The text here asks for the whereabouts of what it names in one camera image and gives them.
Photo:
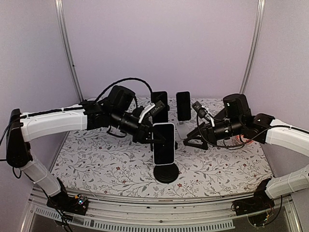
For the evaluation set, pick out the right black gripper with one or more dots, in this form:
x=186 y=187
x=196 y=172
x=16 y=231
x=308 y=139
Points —
x=207 y=133

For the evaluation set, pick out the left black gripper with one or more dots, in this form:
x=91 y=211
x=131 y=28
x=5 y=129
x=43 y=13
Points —
x=142 y=135

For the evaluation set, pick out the phone with white case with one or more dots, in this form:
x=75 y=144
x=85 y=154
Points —
x=164 y=154

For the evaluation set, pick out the phone with blue case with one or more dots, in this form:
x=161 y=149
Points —
x=183 y=106

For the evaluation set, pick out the black round-base stand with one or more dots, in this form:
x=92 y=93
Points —
x=166 y=173

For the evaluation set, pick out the black phone front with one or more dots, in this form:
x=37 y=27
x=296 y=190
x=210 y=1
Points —
x=160 y=112

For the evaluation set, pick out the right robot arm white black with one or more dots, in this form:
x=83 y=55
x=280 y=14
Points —
x=236 y=119

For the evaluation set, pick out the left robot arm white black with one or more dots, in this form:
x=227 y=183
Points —
x=87 y=115

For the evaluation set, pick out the white folding phone stand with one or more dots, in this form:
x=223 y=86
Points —
x=183 y=129

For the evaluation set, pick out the orange patterned white bowl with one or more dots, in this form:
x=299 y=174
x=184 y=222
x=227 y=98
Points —
x=242 y=139

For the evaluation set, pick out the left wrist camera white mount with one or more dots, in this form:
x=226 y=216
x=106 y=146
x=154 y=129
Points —
x=152 y=110

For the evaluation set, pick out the front aluminium rail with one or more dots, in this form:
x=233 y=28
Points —
x=111 y=213

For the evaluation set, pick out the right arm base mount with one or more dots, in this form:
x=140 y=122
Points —
x=258 y=202

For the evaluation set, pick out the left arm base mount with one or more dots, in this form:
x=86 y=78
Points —
x=63 y=202

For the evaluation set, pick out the right aluminium frame post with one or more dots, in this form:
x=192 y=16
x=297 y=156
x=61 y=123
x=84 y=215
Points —
x=254 y=44

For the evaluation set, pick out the aluminium frame post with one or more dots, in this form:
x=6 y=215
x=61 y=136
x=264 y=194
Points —
x=254 y=44
x=66 y=43

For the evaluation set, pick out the left aluminium frame post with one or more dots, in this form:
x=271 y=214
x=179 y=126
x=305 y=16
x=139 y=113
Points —
x=66 y=43

